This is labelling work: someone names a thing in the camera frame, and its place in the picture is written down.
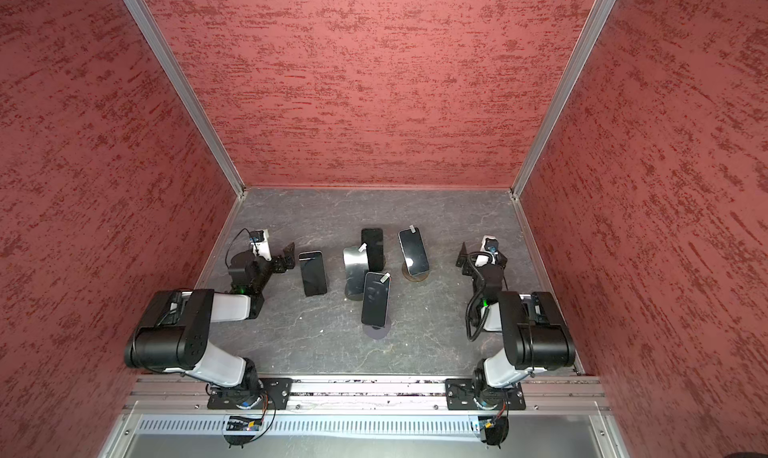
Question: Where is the black phone on rear stand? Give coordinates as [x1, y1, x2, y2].
[361, 227, 386, 272]

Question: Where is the white slotted cable duct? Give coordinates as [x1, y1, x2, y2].
[135, 414, 482, 440]

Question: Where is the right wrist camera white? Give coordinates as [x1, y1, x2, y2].
[481, 235, 499, 262]

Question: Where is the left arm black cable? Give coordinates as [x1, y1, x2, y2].
[223, 227, 265, 273]

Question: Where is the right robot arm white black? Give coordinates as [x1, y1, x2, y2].
[446, 236, 576, 412]

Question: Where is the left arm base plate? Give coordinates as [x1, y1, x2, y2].
[207, 377, 294, 412]

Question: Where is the left aluminium corner post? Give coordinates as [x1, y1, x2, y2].
[122, 0, 247, 200]

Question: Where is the aluminium corner post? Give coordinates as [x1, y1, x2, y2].
[511, 0, 617, 201]
[122, 0, 247, 200]

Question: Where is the purple phone stand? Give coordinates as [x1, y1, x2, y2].
[362, 318, 392, 340]

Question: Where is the aluminium front rail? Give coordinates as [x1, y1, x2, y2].
[122, 374, 613, 416]

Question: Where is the silver-backed phone on black stand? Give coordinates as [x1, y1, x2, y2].
[343, 244, 369, 283]

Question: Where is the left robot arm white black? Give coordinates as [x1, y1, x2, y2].
[124, 242, 296, 411]

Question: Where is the right aluminium corner post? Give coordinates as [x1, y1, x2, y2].
[511, 0, 617, 201]

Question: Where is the wooden base grey phone stand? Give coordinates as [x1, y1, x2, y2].
[402, 266, 429, 282]

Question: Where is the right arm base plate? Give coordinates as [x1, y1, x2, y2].
[444, 378, 526, 412]

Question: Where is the purple phone with sticker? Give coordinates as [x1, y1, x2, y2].
[361, 272, 391, 328]

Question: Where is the green-edged phone far left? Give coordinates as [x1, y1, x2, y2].
[298, 251, 328, 297]

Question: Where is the light green phone with sticker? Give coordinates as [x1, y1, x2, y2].
[398, 225, 430, 275]

